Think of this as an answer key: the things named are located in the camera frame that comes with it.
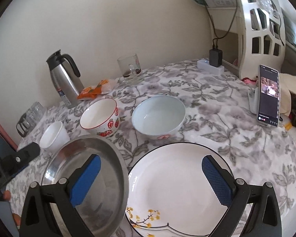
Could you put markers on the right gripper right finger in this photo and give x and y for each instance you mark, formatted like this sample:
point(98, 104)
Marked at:
point(264, 218)

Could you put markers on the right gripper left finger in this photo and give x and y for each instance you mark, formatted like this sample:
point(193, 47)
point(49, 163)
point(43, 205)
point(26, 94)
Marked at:
point(37, 216)

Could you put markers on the stainless steel round plate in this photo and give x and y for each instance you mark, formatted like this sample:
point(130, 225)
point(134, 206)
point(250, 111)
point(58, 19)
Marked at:
point(103, 208)

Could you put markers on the white square bowl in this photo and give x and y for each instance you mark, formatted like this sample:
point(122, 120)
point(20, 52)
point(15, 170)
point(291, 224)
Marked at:
point(54, 138)

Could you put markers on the white plate with black rim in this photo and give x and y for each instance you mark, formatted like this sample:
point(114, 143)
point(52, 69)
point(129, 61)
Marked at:
point(169, 194)

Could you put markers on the pale blue ceramic bowl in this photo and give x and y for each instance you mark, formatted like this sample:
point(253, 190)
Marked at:
point(159, 117)

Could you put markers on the strawberry pattern red-rimmed bowl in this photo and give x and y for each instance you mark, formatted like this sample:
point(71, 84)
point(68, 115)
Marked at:
point(101, 118)

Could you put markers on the clear drinking glass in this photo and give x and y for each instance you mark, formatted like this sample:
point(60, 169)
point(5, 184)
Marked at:
point(37, 111)

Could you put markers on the smartphone on stand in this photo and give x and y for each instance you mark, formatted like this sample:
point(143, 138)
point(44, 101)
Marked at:
point(268, 111)

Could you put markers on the stainless steel thermos jug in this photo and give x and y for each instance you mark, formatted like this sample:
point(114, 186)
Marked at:
point(65, 77)

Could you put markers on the white power strip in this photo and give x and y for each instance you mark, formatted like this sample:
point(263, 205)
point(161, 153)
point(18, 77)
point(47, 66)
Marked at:
point(204, 64)

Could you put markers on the orange snack packet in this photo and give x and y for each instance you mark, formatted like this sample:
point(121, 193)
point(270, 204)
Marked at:
point(104, 87)

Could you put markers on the black charger plug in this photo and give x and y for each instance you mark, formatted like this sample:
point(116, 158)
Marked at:
point(215, 54)

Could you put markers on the clear glass mug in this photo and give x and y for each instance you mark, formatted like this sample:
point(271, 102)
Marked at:
point(130, 69)

